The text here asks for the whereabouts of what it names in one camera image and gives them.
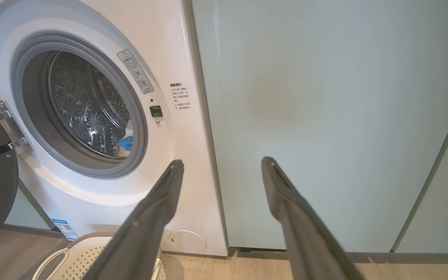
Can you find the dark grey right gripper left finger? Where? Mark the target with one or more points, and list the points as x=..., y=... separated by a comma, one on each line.
x=142, y=233

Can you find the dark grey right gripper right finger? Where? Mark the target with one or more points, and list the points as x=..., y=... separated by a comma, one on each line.
x=305, y=241

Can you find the pale yellow printed garment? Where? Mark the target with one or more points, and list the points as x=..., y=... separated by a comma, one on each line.
x=126, y=143

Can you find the steel washer drum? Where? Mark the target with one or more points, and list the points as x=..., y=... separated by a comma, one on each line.
x=84, y=105

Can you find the metal washer door hinge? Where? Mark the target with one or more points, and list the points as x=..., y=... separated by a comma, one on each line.
x=12, y=124

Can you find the white front-load washing machine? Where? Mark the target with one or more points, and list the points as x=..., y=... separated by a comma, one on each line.
x=161, y=46

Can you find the round white filter cover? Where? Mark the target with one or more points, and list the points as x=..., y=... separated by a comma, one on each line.
x=188, y=241

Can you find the white perforated laundry basket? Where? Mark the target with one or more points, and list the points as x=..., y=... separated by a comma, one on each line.
x=80, y=260

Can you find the blue energy label sticker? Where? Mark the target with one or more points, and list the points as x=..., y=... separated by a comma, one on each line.
x=65, y=229

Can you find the dark cabinet plinth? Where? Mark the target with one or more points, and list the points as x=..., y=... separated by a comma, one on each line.
x=403, y=257
x=33, y=230

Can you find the grey warning sticker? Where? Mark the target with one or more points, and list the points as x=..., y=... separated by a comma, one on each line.
x=135, y=71

